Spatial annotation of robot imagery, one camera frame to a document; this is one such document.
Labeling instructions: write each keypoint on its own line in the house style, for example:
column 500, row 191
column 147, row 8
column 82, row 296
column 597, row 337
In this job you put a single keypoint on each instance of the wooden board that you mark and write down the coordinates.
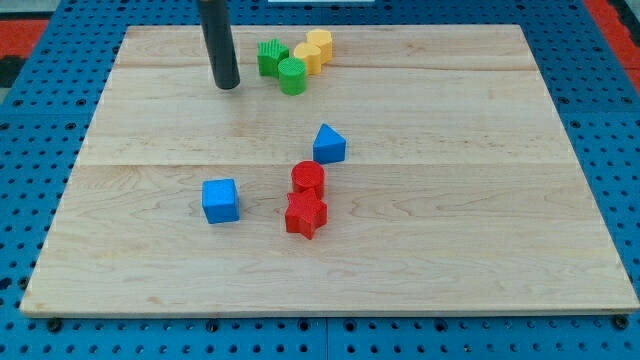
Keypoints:
column 460, row 193

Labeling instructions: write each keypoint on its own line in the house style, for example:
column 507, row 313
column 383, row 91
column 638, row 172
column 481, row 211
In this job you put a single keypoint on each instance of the green star block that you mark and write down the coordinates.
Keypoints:
column 269, row 54

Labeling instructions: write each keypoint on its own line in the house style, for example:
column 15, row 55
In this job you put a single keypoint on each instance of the green cylinder block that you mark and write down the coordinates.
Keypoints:
column 292, row 76

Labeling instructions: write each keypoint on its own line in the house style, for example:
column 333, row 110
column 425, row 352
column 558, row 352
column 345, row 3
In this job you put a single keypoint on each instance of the yellow heart block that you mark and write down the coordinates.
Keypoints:
column 310, row 55

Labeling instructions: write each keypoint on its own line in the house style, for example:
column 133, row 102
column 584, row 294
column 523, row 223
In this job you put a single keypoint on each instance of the red star block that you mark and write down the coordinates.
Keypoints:
column 305, row 213

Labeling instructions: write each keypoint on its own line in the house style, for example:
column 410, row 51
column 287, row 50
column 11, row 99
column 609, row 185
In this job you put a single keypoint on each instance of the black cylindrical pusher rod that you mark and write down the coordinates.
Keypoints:
column 216, row 28

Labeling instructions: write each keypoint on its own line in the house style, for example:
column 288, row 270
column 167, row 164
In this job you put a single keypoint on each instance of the yellow hexagon block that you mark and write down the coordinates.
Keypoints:
column 324, row 41

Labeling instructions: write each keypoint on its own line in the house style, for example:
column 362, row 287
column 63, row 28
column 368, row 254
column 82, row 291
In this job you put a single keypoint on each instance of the red cylinder block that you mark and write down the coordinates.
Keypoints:
column 307, row 175

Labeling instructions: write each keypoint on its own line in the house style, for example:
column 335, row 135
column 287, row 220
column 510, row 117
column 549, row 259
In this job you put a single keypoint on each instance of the blue cube block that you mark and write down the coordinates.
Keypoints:
column 220, row 201

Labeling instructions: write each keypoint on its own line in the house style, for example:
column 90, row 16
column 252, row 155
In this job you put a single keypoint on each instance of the blue triangle block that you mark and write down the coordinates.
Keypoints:
column 329, row 146

